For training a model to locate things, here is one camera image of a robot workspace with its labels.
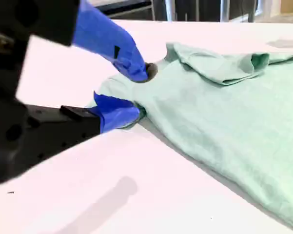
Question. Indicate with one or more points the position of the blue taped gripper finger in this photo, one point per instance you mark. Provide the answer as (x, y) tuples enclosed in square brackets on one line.
[(104, 41), (112, 114)]

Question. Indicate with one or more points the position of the pale green T-shirt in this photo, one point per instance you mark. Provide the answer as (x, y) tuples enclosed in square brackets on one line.
[(209, 109)]

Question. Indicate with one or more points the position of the metal furniture leg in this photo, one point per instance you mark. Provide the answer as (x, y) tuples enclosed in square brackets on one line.
[(223, 10), (250, 11), (152, 9)]

